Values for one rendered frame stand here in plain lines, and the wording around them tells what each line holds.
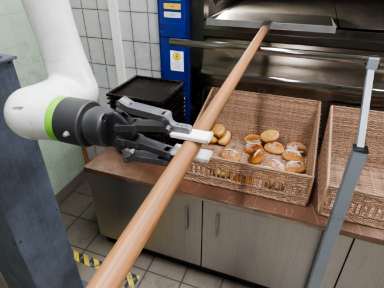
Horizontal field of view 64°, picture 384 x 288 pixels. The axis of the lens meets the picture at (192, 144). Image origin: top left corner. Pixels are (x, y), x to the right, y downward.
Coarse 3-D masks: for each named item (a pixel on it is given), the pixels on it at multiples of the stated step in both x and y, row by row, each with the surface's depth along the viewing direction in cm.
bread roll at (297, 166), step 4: (296, 160) 141; (288, 164) 141; (292, 164) 140; (296, 164) 139; (300, 164) 140; (304, 164) 141; (288, 168) 140; (292, 168) 139; (296, 168) 139; (300, 168) 139; (304, 168) 140; (296, 172) 140; (300, 172) 140
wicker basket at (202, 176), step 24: (240, 96) 159; (264, 96) 155; (240, 120) 162; (264, 120) 158; (312, 120) 151; (216, 144) 164; (240, 144) 164; (264, 144) 162; (312, 144) 141; (192, 168) 135; (216, 168) 130; (240, 168) 126; (264, 168) 122; (312, 168) 120; (264, 192) 128; (288, 192) 131
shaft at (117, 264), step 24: (240, 72) 80; (216, 96) 67; (216, 120) 61; (192, 144) 51; (168, 168) 46; (168, 192) 42; (144, 216) 37; (120, 240) 35; (144, 240) 36; (120, 264) 32
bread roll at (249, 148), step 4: (248, 144) 154; (252, 144) 153; (256, 144) 153; (244, 148) 156; (248, 148) 154; (252, 148) 153; (256, 148) 153; (260, 148) 153; (248, 152) 154; (252, 152) 153
